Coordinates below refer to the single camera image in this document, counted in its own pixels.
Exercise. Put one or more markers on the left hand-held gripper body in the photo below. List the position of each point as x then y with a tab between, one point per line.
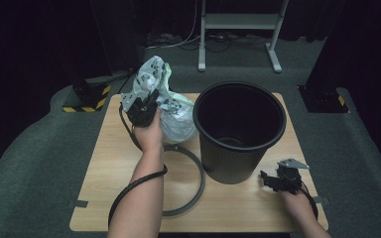
142	112

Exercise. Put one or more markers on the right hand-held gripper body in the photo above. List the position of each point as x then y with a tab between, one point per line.
289	180

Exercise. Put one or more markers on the translucent printed trash bag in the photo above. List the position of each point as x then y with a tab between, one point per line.
178	122

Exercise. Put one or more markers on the dark ribbed trash can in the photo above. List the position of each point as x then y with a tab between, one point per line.
238	145

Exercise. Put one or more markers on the person's left hand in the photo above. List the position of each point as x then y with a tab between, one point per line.
149	135

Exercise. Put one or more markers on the person's right hand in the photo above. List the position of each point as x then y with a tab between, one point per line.
297	205

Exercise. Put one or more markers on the grey tape piece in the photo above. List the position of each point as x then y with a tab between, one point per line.
322	200
77	203

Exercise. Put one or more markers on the black yellow striped stand base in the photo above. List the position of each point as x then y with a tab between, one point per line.
324	99
86	97

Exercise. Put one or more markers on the grey metal stand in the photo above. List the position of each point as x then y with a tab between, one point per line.
241	21

